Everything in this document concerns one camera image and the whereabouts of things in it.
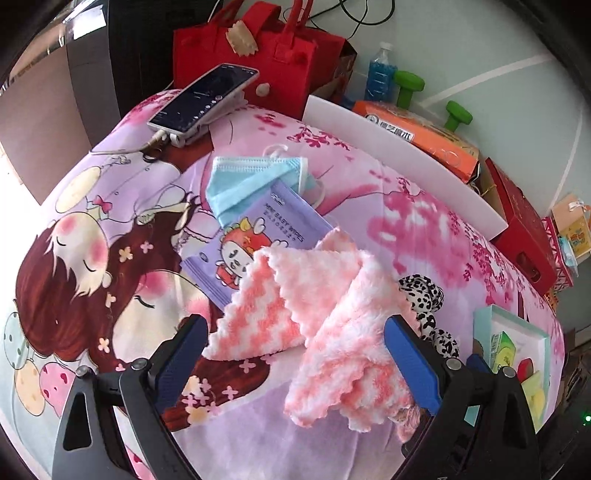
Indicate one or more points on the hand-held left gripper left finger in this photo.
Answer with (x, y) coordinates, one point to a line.
(180, 350)

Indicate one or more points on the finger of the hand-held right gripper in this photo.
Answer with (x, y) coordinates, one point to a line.
(479, 364)

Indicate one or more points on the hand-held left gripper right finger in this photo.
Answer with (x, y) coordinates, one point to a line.
(411, 364)

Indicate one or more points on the white tray with teal rim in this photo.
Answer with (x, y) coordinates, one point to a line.
(508, 321)

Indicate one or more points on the pink knitted piece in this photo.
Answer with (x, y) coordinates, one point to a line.
(408, 422)

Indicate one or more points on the leopard print scrunchie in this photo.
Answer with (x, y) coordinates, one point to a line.
(425, 295)

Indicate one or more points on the red lattice box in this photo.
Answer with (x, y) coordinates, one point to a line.
(561, 267)

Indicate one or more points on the purple wet wipes packet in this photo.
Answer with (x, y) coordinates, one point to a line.
(258, 230)

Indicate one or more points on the cartoon printed blanket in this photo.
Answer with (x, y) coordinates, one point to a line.
(392, 217)

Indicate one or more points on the red cardboard box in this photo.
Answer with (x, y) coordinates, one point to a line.
(521, 221)

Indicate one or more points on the cartoon printed gift box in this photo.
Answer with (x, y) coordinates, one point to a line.
(577, 230)

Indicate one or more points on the blue face mask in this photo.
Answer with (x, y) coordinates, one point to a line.
(244, 184)

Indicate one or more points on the white foam board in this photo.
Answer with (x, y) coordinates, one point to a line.
(392, 143)

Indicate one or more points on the orange cardboard box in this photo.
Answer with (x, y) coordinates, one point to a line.
(425, 134)

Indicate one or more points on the white phone stand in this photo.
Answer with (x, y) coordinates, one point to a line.
(217, 117)

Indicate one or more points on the green dumbbell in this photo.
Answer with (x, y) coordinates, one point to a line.
(408, 87)
(457, 115)

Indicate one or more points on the smartphone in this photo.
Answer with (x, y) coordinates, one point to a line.
(203, 94)

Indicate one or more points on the blue liquid plastic bottle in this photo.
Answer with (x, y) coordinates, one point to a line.
(381, 76)

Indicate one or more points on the red paper gift bag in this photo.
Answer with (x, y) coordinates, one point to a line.
(344, 69)

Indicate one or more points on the red felt handbag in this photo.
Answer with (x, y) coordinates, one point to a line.
(277, 60)

